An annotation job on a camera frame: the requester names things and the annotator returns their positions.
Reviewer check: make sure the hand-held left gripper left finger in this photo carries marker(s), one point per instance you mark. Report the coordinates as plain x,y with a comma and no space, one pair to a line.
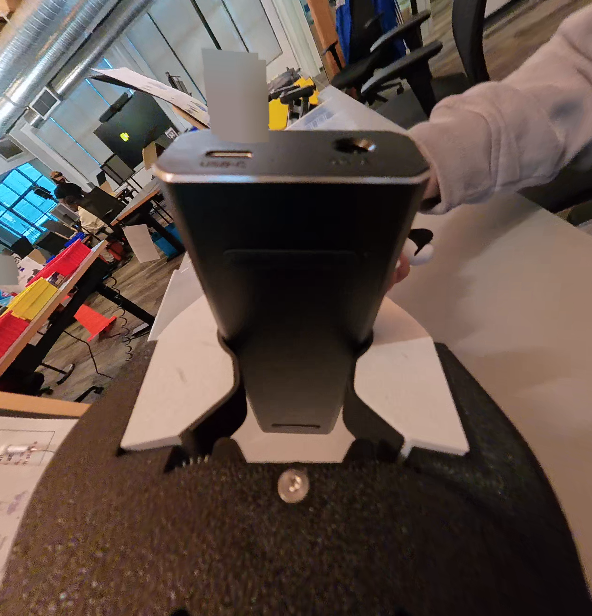
180,380

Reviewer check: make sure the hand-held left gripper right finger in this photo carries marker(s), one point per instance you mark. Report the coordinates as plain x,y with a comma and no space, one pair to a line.
406,385

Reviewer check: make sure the black power bank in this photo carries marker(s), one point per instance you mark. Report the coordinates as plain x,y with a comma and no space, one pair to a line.
286,231

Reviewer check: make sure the person's right forearm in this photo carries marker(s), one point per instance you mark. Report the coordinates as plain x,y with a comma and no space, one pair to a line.
507,120

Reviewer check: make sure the grey desk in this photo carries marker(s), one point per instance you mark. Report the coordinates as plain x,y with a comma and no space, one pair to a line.
517,313

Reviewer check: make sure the wooden desk with black legs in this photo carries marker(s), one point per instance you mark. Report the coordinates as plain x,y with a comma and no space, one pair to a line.
60,308
142,199

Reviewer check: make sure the orange traffic cone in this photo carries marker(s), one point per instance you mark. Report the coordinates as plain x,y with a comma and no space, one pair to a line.
93,322

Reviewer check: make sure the blue plastic bin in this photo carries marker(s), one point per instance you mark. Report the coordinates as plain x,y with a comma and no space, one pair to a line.
166,243

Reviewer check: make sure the white hanging paper sheet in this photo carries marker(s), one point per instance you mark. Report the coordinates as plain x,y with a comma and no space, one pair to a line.
139,243

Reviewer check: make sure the red plastic bin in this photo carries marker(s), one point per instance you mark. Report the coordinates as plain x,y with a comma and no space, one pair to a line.
69,257
2,337

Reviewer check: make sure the instruction sheet on wooden board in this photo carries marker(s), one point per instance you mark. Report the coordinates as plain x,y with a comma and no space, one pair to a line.
16,481
151,89

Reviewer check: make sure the black handheld device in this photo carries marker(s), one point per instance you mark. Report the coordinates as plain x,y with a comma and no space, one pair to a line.
296,94

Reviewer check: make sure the blue jacket with white stripes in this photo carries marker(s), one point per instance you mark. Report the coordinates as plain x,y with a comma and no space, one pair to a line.
368,24

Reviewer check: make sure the black wall screen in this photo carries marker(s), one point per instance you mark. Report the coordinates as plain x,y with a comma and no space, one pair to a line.
132,130

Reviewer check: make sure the silver ventilation duct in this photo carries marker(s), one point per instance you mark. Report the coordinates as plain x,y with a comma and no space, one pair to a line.
50,48

